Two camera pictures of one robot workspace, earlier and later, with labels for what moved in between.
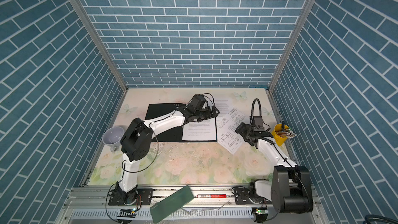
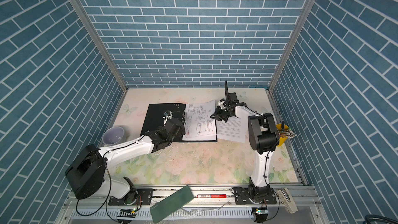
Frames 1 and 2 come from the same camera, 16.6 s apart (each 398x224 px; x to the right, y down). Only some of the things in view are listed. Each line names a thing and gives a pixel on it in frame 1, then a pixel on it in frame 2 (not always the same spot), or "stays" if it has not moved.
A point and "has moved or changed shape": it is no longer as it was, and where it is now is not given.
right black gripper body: x=246 y=131 → x=223 y=114
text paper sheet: x=224 y=106 has moved or changed shape
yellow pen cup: x=280 y=140 stays
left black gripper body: x=204 y=113 → x=179 y=133
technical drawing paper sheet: x=227 y=138 → x=199 y=126
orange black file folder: x=173 y=134 stays
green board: x=170 y=204 stays
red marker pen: x=211 y=196 stays
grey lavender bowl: x=112 y=137 stays
